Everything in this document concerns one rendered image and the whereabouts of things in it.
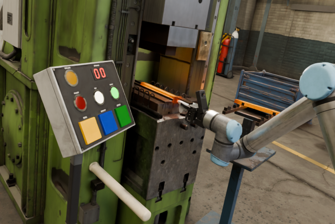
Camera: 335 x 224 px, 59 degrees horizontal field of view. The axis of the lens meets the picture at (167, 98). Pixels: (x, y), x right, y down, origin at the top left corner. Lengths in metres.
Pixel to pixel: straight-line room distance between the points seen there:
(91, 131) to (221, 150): 0.61
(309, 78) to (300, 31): 8.95
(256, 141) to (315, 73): 0.48
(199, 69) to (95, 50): 0.72
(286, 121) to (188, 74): 0.74
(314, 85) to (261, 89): 4.37
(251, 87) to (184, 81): 3.71
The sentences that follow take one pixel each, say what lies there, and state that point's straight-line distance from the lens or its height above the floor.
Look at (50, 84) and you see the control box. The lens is 0.96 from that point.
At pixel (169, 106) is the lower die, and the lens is 1.52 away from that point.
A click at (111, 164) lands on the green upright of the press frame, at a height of 0.61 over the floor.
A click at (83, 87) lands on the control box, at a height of 1.13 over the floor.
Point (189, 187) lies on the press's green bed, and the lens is 1.85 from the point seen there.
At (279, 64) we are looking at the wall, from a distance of 10.19.
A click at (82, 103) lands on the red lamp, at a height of 1.09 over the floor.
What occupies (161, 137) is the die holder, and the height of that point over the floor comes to 0.82.
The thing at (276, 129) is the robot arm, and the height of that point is 1.03.
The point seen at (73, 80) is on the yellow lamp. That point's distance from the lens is 1.00.
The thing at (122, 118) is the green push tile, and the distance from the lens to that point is 1.14.
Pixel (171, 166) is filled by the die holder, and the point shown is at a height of 0.64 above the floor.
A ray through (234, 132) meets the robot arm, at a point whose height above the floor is 0.97.
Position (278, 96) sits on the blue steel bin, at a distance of 5.19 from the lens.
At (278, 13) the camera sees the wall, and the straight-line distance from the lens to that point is 10.45.
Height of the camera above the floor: 1.39
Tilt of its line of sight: 15 degrees down
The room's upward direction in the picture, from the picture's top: 9 degrees clockwise
